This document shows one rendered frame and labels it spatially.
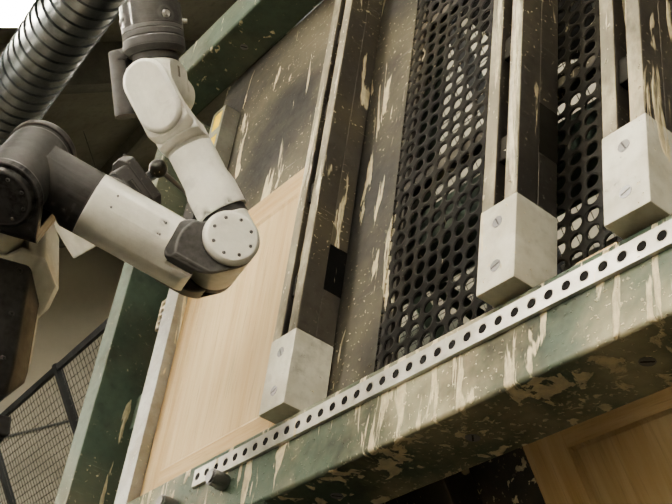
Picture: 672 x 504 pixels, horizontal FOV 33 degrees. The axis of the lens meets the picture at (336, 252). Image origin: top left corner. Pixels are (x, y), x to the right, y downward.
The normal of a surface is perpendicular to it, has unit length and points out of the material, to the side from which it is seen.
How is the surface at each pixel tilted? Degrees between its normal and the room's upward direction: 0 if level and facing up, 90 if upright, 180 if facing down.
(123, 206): 90
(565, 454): 90
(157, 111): 95
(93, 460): 90
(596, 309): 55
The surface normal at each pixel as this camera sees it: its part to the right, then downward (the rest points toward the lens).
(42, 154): 0.74, -0.54
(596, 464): -0.70, 0.09
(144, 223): 0.35, -0.36
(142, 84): -0.22, -0.07
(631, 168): -0.78, -0.45
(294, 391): 0.62, -0.41
